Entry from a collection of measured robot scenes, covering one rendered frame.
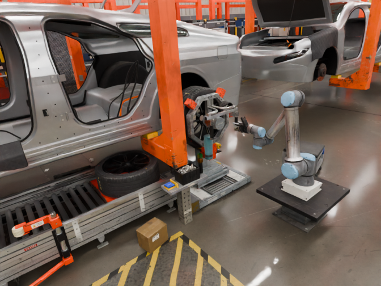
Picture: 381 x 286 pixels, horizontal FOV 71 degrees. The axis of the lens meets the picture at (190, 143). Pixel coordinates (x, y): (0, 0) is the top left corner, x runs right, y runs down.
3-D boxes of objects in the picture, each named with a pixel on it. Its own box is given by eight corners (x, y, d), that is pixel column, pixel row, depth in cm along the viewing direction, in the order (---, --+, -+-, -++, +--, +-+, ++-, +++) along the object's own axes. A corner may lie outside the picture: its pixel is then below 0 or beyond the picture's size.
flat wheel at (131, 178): (131, 162, 335) (128, 145, 326) (172, 175, 298) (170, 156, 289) (85, 187, 286) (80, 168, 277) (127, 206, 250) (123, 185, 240)
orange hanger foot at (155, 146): (154, 144, 318) (150, 117, 304) (179, 158, 279) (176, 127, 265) (142, 148, 309) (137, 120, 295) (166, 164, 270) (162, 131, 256)
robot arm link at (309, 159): (316, 172, 243) (319, 154, 237) (306, 177, 234) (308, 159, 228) (301, 167, 255) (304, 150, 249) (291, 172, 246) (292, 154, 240)
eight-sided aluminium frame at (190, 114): (225, 135, 312) (224, 89, 291) (229, 137, 307) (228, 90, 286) (188, 150, 283) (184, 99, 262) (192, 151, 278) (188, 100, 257)
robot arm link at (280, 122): (303, 85, 230) (264, 138, 277) (295, 87, 223) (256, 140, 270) (313, 94, 224) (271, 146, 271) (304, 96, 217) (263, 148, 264)
